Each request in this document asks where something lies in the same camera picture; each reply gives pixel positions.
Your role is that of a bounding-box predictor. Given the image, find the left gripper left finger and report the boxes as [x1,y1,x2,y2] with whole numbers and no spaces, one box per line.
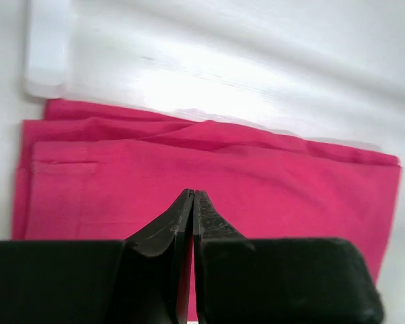
[0,190,194,323]

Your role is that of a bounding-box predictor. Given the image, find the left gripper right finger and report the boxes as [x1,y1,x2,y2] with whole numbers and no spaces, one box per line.
[193,191,383,323]

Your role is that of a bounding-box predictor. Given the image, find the pink trousers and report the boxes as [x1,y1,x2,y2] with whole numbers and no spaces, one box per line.
[10,98,403,324]

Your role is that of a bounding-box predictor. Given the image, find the white clothes rack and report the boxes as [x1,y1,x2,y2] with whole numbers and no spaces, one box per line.
[23,0,74,99]

